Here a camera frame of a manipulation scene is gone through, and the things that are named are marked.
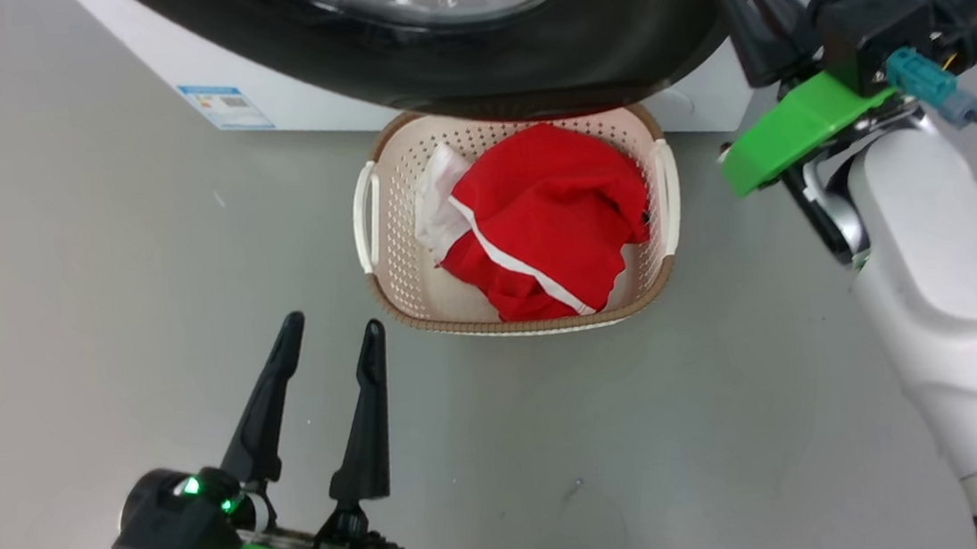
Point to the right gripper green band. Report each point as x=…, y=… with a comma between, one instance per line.
x=798, y=133

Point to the dark washing machine door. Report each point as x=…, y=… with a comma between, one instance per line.
x=522, y=65

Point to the white grey garment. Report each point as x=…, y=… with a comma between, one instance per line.
x=441, y=198

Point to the red garment white trim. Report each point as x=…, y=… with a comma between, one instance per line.
x=554, y=205

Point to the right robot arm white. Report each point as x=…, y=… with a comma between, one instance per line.
x=945, y=266

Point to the beige perforated laundry basket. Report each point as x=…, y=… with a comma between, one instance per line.
x=402, y=256

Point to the white washing machine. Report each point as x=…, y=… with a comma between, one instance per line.
x=161, y=37

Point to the blue energy label sticker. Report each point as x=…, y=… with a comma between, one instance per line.
x=226, y=107

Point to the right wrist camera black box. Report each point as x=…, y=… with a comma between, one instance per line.
x=872, y=27

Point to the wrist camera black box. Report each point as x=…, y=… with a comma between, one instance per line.
x=173, y=538
x=872, y=27

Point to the teal connector right camera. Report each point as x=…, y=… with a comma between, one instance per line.
x=918, y=76

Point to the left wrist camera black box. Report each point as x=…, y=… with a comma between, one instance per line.
x=173, y=538

